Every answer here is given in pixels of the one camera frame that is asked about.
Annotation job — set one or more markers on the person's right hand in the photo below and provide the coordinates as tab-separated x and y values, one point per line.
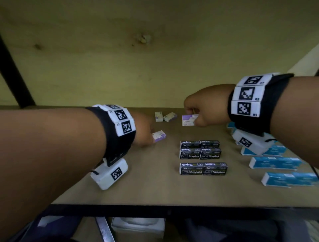
211	104

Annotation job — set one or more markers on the person's left hand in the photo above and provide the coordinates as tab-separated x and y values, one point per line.
140	127

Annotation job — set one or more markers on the person's right fingers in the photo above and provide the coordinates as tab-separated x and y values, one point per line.
193	106

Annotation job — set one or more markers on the person's left fingers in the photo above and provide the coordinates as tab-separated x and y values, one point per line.
150	136

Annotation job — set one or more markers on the small purple white staple box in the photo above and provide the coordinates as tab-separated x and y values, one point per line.
160	136
187	121

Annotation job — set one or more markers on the person's right forearm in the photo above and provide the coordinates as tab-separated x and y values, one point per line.
294	109

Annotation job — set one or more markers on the person's left forearm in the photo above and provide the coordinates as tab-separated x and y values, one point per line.
49	159

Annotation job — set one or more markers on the black left wristband with markers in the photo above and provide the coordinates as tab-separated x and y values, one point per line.
119	134

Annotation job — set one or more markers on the black wristband with markers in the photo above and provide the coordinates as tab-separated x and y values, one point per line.
249	104
119	134

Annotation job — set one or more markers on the group of black staple boxes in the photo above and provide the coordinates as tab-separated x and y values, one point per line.
200	155

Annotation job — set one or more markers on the black right wristband with markers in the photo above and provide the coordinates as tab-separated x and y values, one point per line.
249	104

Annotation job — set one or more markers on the white cardboard box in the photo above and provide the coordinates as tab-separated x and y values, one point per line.
138	225

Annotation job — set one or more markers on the row of blue staple boxes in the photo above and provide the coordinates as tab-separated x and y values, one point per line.
276	163

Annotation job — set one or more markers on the grey metal bar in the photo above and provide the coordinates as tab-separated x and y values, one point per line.
104	229

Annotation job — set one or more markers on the person's dark blue clothing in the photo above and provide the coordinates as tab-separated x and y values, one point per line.
54	228

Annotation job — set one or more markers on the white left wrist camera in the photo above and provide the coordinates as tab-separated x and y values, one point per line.
109	174

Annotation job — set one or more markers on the black metal shelf post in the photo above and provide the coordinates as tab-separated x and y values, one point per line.
15	79

